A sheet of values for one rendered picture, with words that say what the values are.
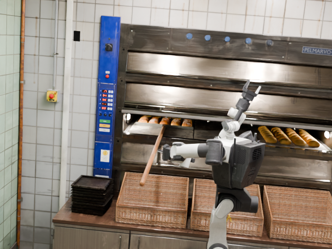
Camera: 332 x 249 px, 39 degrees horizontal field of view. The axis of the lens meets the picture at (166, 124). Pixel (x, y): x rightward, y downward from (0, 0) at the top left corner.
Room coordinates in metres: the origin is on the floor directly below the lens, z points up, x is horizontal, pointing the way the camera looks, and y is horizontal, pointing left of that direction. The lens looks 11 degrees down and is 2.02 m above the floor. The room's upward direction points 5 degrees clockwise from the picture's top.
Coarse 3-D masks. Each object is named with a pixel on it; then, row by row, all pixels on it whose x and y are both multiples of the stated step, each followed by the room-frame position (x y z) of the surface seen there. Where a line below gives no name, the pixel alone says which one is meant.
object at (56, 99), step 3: (48, 90) 3.90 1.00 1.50; (51, 90) 3.90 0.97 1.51; (54, 90) 3.90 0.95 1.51; (57, 90) 3.90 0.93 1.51; (48, 93) 3.90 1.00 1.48; (51, 93) 3.90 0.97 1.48; (57, 93) 3.90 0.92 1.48; (48, 96) 3.90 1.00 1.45; (54, 96) 3.90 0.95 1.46; (57, 96) 3.90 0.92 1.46; (48, 99) 3.90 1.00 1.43; (51, 99) 3.90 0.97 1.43; (54, 99) 3.90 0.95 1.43; (57, 99) 3.90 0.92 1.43
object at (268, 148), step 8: (128, 136) 3.93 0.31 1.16; (136, 136) 3.93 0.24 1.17; (144, 136) 3.93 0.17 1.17; (152, 136) 3.92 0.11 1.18; (168, 136) 3.97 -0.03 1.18; (280, 152) 3.87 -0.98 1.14; (288, 152) 3.86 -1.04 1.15; (296, 152) 3.86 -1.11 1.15; (304, 152) 3.86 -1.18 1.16; (312, 152) 3.85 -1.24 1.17; (320, 152) 3.85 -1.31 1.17; (328, 152) 3.85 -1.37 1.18
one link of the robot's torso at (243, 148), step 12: (228, 144) 2.90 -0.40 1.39; (240, 144) 2.89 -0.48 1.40; (252, 144) 2.93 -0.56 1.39; (264, 144) 2.97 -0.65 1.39; (228, 156) 2.88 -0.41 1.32; (240, 156) 2.87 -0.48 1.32; (252, 156) 3.03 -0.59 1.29; (216, 168) 2.95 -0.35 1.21; (228, 168) 2.89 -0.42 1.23; (240, 168) 2.86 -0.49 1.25; (252, 168) 2.91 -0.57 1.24; (216, 180) 2.96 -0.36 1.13; (228, 180) 2.90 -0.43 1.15; (240, 180) 2.86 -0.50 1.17; (252, 180) 2.98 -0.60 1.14
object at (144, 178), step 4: (164, 128) 4.17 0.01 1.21; (160, 132) 3.97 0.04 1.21; (160, 136) 3.81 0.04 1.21; (160, 140) 3.70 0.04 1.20; (156, 144) 3.51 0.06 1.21; (156, 148) 3.40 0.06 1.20; (152, 152) 3.27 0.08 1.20; (152, 156) 3.15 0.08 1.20; (152, 160) 3.07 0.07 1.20; (148, 164) 2.95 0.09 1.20; (148, 168) 2.85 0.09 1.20; (144, 172) 2.76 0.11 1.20; (148, 172) 2.80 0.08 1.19; (144, 176) 2.68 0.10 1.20; (140, 180) 2.62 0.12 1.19; (144, 180) 2.61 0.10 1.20; (140, 184) 2.57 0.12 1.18; (144, 184) 2.58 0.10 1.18
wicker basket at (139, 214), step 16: (160, 176) 3.88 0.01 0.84; (176, 176) 3.88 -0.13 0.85; (128, 192) 3.86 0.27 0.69; (144, 192) 3.86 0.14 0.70; (160, 192) 3.85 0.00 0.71; (176, 192) 3.85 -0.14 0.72; (128, 208) 3.43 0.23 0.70; (144, 208) 3.43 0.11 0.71; (160, 208) 3.42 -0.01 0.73; (176, 208) 3.81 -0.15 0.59; (144, 224) 3.43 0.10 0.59; (160, 224) 3.43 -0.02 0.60; (176, 224) 3.47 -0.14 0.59
